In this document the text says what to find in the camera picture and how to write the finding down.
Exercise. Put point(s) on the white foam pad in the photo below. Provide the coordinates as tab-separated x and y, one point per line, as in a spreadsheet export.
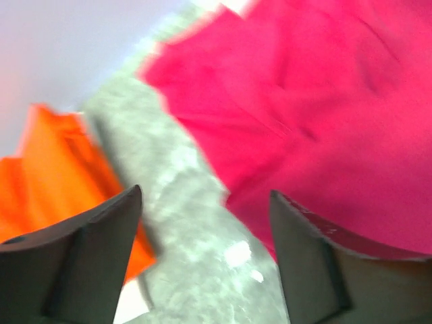
133	302

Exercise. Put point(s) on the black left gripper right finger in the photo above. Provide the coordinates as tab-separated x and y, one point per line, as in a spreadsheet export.
325	283

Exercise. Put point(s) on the orange folded t shirt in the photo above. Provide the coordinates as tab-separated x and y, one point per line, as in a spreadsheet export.
59	171

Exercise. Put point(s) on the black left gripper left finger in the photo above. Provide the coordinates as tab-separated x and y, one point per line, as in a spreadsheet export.
73	271

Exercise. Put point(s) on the pink t shirt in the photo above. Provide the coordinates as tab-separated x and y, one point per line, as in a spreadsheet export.
326	102

